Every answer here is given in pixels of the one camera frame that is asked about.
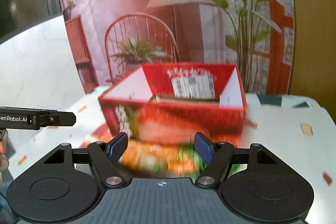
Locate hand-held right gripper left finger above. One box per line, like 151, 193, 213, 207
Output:
43, 132, 129, 187

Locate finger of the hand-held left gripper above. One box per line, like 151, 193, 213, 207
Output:
39, 110, 77, 127

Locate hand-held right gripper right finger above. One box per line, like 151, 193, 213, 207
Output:
194, 132, 278, 189

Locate red strawberry print box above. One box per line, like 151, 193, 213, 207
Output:
98, 63, 247, 145

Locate person's left hand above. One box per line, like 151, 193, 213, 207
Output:
0, 131, 10, 177

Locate person's blue jeans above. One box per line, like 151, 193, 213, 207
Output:
0, 182, 17, 224

